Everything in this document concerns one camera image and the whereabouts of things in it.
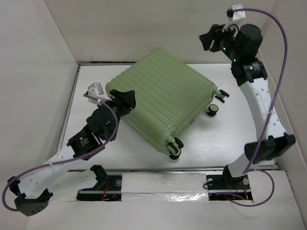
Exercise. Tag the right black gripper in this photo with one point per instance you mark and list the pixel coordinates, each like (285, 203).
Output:
(216, 33)

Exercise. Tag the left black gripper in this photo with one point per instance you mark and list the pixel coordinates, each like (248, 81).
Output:
(126, 100)

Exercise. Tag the green hard-shell suitcase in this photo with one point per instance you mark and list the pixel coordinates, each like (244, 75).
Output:
(169, 96)

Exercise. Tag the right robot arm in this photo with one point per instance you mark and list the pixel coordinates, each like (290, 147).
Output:
(240, 45)

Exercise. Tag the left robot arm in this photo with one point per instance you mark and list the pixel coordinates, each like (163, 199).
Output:
(37, 187)

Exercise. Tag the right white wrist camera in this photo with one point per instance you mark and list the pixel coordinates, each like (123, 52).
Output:
(235, 15)

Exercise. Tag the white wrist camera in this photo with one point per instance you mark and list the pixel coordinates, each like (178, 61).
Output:
(235, 15)
(96, 92)

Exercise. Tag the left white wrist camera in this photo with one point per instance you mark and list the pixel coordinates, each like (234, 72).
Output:
(96, 92)

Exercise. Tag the metal mounting rail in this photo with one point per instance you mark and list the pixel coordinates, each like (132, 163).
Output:
(182, 186)

